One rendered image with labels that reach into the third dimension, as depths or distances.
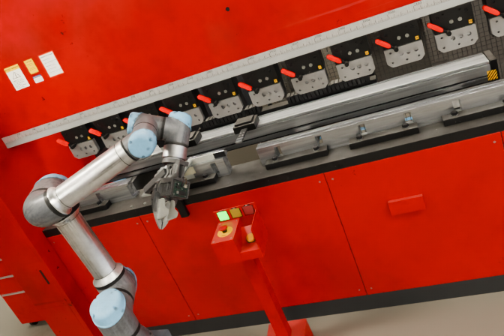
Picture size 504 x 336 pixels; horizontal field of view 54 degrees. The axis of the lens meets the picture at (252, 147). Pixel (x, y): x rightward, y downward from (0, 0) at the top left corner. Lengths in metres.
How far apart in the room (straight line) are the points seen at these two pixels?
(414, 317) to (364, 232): 0.49
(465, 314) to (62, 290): 2.07
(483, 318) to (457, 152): 0.80
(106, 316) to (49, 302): 1.44
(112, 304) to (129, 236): 1.01
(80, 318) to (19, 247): 0.54
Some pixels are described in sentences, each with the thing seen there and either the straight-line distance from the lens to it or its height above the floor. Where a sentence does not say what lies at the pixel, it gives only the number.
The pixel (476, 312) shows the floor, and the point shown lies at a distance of 2.58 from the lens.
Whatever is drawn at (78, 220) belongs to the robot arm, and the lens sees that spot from 1.71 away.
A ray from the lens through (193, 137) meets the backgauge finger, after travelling 2.64.
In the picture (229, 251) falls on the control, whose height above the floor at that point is 0.72.
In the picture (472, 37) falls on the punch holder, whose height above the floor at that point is 1.20.
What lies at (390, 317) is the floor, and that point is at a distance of 2.63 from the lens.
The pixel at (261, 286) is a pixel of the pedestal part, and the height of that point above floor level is 0.47.
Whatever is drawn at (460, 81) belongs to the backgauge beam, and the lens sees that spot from 2.47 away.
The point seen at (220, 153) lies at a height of 0.99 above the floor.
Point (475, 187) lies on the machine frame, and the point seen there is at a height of 0.59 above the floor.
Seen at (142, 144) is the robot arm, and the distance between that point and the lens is 1.39.
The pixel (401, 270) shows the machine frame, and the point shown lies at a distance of 2.52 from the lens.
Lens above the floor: 1.86
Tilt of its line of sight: 22 degrees down
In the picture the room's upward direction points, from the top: 23 degrees counter-clockwise
